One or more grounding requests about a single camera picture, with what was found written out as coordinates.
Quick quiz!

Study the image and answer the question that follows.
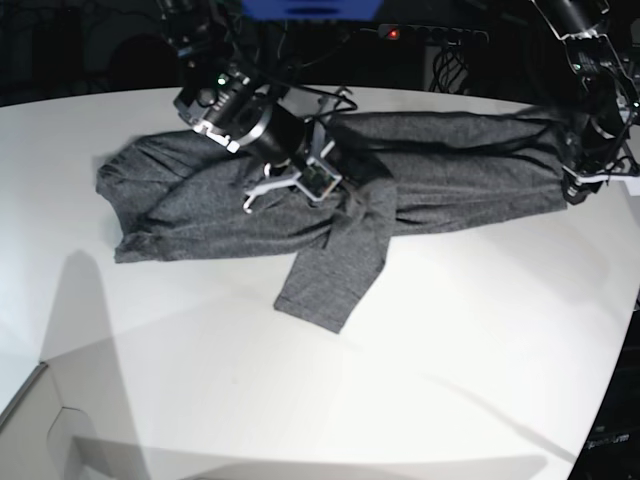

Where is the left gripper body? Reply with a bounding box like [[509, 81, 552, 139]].
[[561, 154, 639, 205]]

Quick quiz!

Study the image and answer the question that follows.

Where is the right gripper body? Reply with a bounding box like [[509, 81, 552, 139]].
[[242, 86, 352, 214]]

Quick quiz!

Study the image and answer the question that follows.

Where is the grey t-shirt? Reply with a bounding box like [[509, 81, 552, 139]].
[[94, 105, 586, 335]]

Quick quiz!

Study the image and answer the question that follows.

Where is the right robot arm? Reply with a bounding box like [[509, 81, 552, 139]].
[[158, 1, 357, 212]]

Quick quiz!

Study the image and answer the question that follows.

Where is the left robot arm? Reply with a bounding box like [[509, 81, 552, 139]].
[[533, 1, 639, 205]]

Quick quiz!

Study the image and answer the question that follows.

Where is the blue box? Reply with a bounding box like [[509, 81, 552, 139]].
[[241, 0, 382, 21]]

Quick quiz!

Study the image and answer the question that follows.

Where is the black power strip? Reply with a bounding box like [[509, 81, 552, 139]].
[[377, 24, 490, 47]]

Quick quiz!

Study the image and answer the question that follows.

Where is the white chair at table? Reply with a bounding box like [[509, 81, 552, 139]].
[[1, 363, 151, 479]]

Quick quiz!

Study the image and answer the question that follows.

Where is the grey hanging cable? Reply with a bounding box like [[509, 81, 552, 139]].
[[249, 19, 351, 80]]

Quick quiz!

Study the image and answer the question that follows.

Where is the black cable bundle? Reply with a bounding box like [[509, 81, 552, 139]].
[[424, 44, 472, 95]]

